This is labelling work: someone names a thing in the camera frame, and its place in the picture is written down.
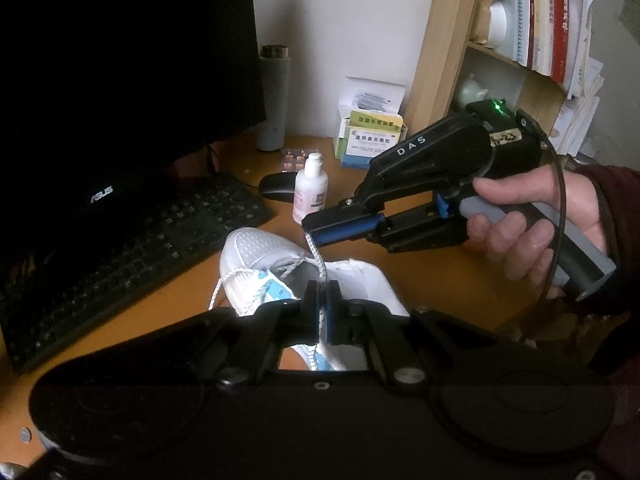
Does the pale green ceramic jar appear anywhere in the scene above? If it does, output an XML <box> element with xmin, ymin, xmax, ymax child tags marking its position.
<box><xmin>452</xmin><ymin>74</ymin><xmax>489</xmax><ymax>111</ymax></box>

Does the wooden bookshelf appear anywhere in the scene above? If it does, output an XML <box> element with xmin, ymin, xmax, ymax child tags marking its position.
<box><xmin>402</xmin><ymin>0</ymin><xmax>571</xmax><ymax>161</ymax></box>

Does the person's maroon clothing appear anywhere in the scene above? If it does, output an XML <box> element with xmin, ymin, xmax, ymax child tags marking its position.
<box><xmin>587</xmin><ymin>310</ymin><xmax>640</xmax><ymax>480</ymax></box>

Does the white bowl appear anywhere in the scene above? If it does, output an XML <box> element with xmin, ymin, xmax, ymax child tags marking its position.
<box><xmin>487</xmin><ymin>0</ymin><xmax>517</xmax><ymax>58</ymax></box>

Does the black computer monitor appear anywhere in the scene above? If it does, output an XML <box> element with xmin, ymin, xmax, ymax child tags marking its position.
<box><xmin>0</xmin><ymin>0</ymin><xmax>267</xmax><ymax>226</ymax></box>

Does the row of books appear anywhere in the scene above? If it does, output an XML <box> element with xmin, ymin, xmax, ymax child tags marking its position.
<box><xmin>507</xmin><ymin>0</ymin><xmax>586</xmax><ymax>86</ymax></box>

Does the green and blue medicine box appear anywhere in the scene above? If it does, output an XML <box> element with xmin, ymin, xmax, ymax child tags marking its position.
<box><xmin>334</xmin><ymin>110</ymin><xmax>405</xmax><ymax>170</ymax></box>

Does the grey thermos bottle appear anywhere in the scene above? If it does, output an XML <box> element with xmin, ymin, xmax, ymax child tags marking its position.
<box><xmin>256</xmin><ymin>45</ymin><xmax>292</xmax><ymax>153</ymax></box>

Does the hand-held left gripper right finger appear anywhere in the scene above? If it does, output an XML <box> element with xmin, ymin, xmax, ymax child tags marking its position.
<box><xmin>327</xmin><ymin>282</ymin><xmax>531</xmax><ymax>395</ymax></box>

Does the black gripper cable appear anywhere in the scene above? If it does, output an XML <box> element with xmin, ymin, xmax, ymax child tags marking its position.
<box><xmin>517</xmin><ymin>110</ymin><xmax>568</xmax><ymax>301</ymax></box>

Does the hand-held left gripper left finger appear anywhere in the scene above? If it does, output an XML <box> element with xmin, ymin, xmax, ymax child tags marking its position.
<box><xmin>150</xmin><ymin>282</ymin><xmax>321</xmax><ymax>392</ymax></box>

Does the white sneaker shoe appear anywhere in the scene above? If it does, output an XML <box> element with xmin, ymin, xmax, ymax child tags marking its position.
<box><xmin>220</xmin><ymin>227</ymin><xmax>411</xmax><ymax>372</ymax></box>

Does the black computer mouse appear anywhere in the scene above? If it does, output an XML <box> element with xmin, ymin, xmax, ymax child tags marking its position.
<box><xmin>258</xmin><ymin>171</ymin><xmax>303</xmax><ymax>204</ymax></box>

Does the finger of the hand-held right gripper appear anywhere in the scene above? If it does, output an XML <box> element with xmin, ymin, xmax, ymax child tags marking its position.
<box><xmin>302</xmin><ymin>199</ymin><xmax>388</xmax><ymax>247</ymax></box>
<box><xmin>367</xmin><ymin>208</ymin><xmax>468</xmax><ymax>257</ymax></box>

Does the person's right hand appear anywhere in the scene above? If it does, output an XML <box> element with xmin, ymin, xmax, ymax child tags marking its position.
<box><xmin>467</xmin><ymin>166</ymin><xmax>621</xmax><ymax>300</ymax></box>

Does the white medicine box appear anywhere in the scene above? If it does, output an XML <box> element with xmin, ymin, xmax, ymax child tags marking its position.
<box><xmin>336</xmin><ymin>76</ymin><xmax>407</xmax><ymax>137</ymax></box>

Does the black keyboard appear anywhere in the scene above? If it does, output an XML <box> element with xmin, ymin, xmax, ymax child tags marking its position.
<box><xmin>0</xmin><ymin>172</ymin><xmax>276</xmax><ymax>376</ymax></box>

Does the white pump bottle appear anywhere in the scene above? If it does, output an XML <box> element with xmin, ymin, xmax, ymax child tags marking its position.
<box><xmin>291</xmin><ymin>152</ymin><xmax>328</xmax><ymax>224</ymax></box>

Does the person's right forearm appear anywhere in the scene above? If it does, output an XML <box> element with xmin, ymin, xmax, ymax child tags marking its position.
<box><xmin>572</xmin><ymin>164</ymin><xmax>640</xmax><ymax>311</ymax></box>

